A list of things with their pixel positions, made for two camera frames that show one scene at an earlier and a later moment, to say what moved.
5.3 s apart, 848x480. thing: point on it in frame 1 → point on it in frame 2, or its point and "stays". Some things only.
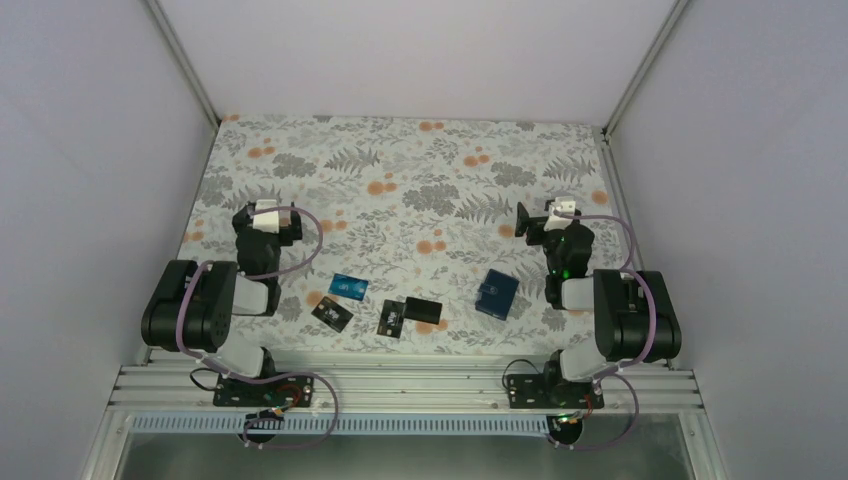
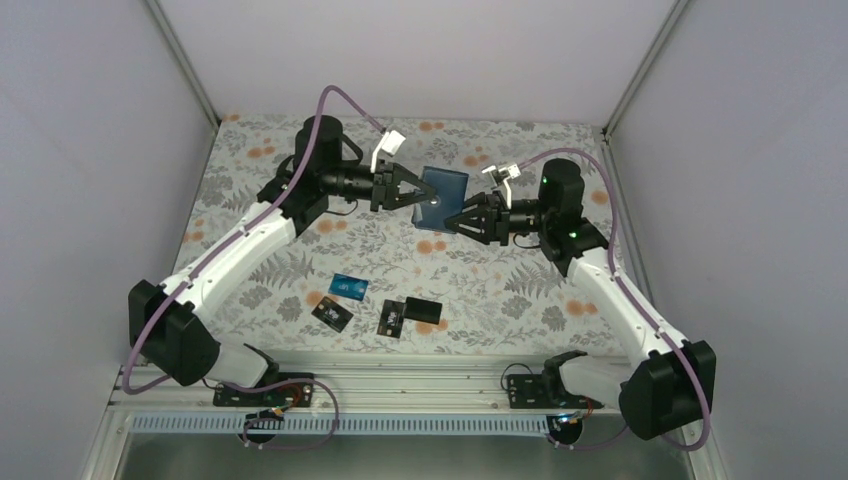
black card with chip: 331,314 stays
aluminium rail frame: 667,391 stays
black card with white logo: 391,318 stays
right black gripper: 524,221 → 492,220
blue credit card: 348,286 stays
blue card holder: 496,294 → 451,193
